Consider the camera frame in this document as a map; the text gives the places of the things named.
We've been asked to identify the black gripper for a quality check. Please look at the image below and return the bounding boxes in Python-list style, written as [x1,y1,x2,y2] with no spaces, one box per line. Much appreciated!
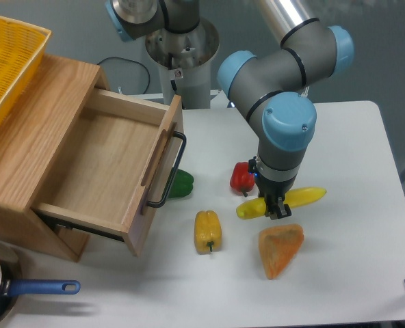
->
[248,156,299,219]

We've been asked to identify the yellow toy banana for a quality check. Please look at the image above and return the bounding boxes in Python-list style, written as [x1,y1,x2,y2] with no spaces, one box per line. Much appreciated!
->
[236,187,327,219]

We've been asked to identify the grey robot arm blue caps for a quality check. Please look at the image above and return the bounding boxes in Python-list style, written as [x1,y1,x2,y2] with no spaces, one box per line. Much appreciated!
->
[105,1,354,219]

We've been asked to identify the open wooden top drawer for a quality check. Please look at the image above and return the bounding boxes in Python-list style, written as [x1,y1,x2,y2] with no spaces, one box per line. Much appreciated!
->
[32,89,183,256]

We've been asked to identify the wooden drawer cabinet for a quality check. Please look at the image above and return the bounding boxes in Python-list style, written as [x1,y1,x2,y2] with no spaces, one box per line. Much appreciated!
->
[0,54,109,262]

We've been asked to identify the orange toy bread wedge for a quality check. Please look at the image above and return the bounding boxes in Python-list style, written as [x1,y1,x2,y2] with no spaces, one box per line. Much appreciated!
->
[258,223,304,280]

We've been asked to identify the red toy bell pepper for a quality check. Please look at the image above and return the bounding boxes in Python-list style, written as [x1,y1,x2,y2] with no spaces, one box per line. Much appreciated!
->
[230,162,254,197]

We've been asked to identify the yellow toy bell pepper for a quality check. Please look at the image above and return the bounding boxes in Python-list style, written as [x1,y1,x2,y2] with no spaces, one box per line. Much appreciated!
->
[194,210,222,254]

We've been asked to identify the green toy bell pepper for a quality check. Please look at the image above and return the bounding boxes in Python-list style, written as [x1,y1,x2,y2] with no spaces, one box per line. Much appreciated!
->
[168,169,194,199]

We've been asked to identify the yellow plastic basket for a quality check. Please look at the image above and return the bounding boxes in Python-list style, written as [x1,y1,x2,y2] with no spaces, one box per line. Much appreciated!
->
[0,16,52,126]

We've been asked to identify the black metal drawer handle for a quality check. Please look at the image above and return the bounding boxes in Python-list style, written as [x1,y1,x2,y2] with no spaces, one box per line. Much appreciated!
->
[146,131,187,208]

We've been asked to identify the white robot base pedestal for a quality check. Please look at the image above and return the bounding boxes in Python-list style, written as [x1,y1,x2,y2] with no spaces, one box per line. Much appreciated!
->
[145,18,220,109]

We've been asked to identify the black cable on floor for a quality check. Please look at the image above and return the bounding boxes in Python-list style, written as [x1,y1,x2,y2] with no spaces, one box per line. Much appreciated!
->
[96,56,151,95]

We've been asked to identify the black pan blue handle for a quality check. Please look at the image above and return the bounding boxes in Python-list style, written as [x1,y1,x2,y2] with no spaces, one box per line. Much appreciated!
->
[0,243,81,322]

